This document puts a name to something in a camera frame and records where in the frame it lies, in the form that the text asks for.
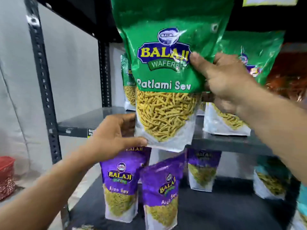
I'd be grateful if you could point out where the person's right hand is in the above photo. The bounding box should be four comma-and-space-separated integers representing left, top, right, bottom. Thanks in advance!
189, 52, 259, 116

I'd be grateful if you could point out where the person's left hand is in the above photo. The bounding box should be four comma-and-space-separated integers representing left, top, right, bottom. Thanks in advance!
84, 113, 148, 166

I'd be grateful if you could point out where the green snack packet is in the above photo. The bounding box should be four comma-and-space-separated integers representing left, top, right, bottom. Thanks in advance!
203, 31, 286, 137
111, 0, 236, 153
120, 53, 138, 111

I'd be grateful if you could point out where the person's left forearm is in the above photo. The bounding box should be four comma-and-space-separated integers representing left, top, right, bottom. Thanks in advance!
0, 144, 101, 230

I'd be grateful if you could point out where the person's right forearm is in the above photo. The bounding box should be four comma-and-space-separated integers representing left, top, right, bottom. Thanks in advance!
236, 80, 307, 187

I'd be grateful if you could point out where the purple snack packet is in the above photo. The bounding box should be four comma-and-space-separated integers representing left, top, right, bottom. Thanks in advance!
140, 153, 186, 230
187, 149, 222, 192
99, 153, 150, 223
123, 146, 152, 185

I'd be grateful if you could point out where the orange snack packet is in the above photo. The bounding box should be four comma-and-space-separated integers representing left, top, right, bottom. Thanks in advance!
265, 44, 307, 102

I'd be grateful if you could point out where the white paper label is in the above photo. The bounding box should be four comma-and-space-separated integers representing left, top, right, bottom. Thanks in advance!
242, 0, 299, 7

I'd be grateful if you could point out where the black metal shelf rack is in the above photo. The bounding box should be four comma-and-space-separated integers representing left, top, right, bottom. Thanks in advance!
24, 0, 307, 230

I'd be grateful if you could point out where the red plastic basket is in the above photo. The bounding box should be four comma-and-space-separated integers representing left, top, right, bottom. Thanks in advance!
0, 156, 16, 201

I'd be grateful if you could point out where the teal snack packet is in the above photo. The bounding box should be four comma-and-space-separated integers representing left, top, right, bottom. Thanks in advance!
253, 156, 292, 200
291, 184, 307, 230

